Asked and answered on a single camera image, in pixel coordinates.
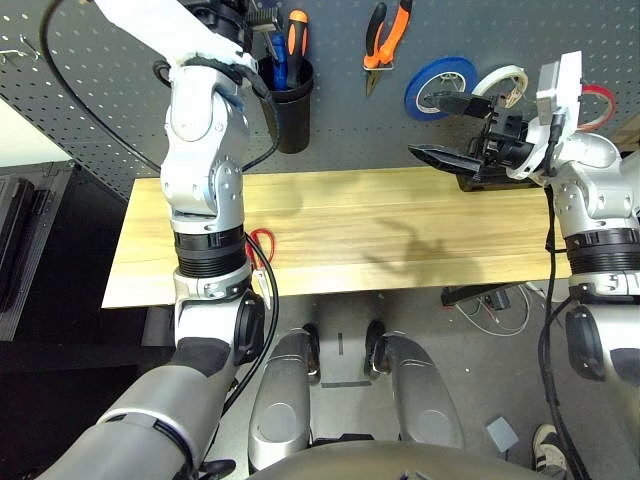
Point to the grey floor pedal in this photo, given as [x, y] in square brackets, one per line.
[502, 434]

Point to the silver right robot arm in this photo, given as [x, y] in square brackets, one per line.
[590, 200]

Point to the orange black pliers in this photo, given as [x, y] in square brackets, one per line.
[382, 60]

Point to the silver left robot leg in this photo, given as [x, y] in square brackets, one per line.
[282, 400]

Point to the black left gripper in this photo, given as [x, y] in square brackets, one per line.
[225, 17]

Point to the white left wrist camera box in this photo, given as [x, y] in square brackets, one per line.
[165, 25]

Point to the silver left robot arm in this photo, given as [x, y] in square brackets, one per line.
[200, 150]

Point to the silver right robot leg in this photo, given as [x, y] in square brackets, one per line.
[420, 395]

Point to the blue tape roll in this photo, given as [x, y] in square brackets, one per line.
[412, 100]

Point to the black plastic cup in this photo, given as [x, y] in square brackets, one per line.
[295, 125]

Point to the black equipment case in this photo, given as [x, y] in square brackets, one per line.
[25, 240]

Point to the brown cardboard box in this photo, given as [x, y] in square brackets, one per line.
[630, 132]

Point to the white black sneaker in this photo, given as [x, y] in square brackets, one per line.
[550, 447]

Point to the silver robot leg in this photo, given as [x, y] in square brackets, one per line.
[282, 400]
[420, 395]

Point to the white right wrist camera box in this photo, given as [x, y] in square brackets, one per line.
[567, 85]

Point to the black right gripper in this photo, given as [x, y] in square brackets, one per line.
[505, 142]

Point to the silver pegboard hook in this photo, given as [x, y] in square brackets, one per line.
[30, 47]
[7, 54]

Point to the red tape roll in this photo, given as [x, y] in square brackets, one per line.
[611, 102]

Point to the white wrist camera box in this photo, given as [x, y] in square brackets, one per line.
[165, 25]
[567, 85]

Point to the black table bracket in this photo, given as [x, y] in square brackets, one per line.
[157, 327]
[465, 295]

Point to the orange black screwdriver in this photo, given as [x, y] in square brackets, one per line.
[297, 40]

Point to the white tape roll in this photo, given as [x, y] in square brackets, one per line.
[500, 72]

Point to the black power adapter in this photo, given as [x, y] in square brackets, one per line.
[501, 302]

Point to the grey robot torso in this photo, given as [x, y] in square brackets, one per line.
[375, 465]

